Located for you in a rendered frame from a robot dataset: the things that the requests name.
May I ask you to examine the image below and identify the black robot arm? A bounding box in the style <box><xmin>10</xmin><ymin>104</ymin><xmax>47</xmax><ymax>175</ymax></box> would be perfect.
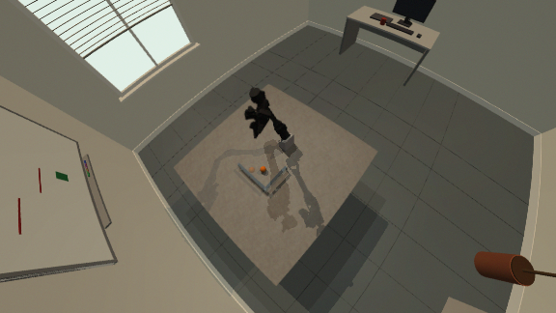
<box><xmin>244</xmin><ymin>88</ymin><xmax>291</xmax><ymax>140</ymax></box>

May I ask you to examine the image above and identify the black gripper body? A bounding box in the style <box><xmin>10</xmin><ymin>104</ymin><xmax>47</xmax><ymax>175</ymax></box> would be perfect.
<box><xmin>249</xmin><ymin>105</ymin><xmax>272</xmax><ymax>127</ymax></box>

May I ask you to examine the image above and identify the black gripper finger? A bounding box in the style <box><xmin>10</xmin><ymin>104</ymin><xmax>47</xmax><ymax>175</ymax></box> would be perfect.
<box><xmin>256</xmin><ymin>116</ymin><xmax>269</xmax><ymax>133</ymax></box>
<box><xmin>250</xmin><ymin>125</ymin><xmax>259</xmax><ymax>138</ymax></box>

